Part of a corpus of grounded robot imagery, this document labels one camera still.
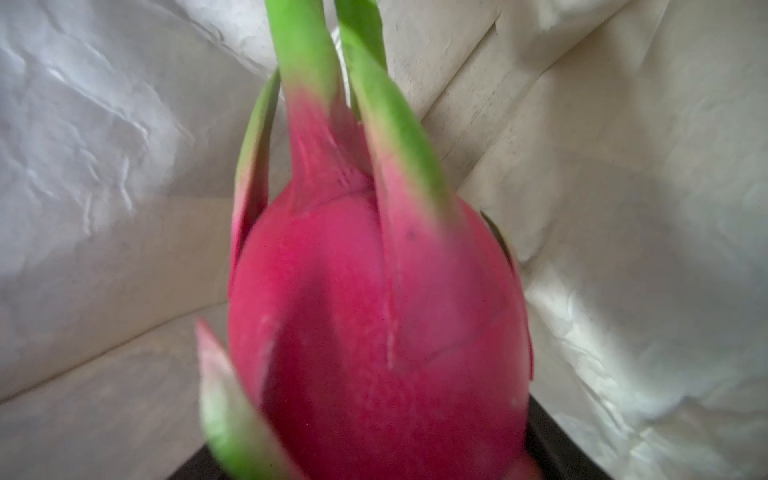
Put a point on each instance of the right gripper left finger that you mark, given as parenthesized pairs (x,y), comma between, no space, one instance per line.
(200,466)

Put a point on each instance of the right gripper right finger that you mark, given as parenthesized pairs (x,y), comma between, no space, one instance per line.
(556,453)

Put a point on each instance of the pink dragon fruit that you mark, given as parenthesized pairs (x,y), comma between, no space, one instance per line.
(377,327)

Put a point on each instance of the cream canvas grocery bag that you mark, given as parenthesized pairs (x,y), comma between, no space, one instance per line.
(620,146)

